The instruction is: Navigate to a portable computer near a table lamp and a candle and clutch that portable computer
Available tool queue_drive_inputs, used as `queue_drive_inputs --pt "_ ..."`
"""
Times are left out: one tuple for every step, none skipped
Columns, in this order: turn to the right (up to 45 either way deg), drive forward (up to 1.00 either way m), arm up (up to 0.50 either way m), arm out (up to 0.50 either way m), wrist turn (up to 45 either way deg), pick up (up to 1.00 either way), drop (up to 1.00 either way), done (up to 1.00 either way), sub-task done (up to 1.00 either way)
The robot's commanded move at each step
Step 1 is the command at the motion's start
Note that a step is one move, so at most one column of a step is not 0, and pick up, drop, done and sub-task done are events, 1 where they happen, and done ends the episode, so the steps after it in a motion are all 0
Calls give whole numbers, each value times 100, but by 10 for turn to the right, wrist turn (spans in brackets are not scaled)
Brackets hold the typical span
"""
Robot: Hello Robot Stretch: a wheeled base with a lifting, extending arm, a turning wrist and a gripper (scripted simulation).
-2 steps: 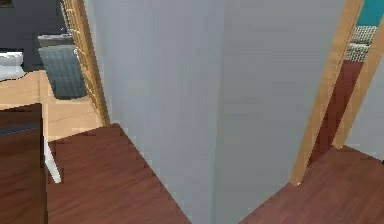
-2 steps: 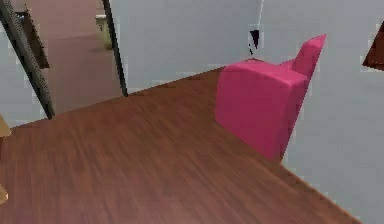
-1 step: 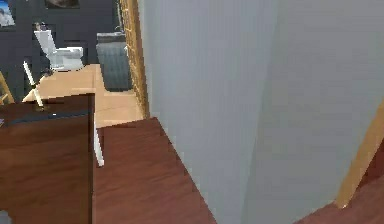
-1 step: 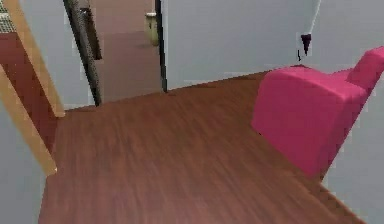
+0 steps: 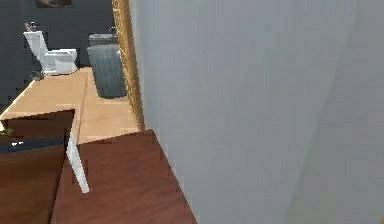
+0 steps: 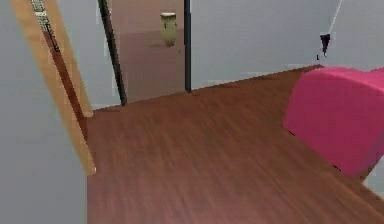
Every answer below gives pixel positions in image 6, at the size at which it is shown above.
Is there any pink sofa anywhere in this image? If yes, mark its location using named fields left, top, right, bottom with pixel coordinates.
left=282, top=66, right=384, bottom=177

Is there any black door frame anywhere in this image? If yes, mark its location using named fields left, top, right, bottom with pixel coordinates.
left=97, top=0, right=193, bottom=108

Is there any light wooden door frame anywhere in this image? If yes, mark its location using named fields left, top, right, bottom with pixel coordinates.
left=8, top=0, right=98, bottom=177

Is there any beige vase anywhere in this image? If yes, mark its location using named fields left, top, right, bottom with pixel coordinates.
left=160, top=12, right=178, bottom=48

